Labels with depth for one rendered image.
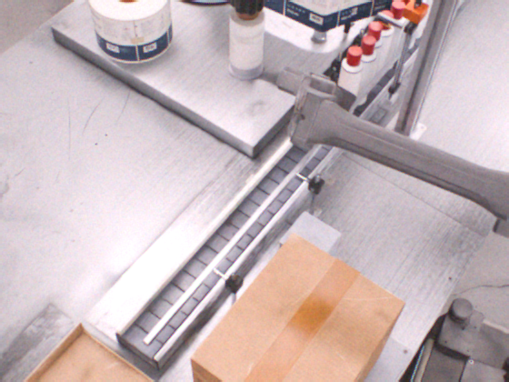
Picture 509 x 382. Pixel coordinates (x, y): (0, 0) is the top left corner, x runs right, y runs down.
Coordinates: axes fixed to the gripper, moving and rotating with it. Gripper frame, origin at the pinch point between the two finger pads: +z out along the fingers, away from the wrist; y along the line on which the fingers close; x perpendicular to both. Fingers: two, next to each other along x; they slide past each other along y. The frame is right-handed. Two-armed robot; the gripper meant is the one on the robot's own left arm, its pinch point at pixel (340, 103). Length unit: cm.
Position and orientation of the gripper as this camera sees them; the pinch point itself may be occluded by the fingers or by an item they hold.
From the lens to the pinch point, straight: 172.0
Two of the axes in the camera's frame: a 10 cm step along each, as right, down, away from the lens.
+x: -4.8, 8.6, 1.5
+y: -8.3, -5.1, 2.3
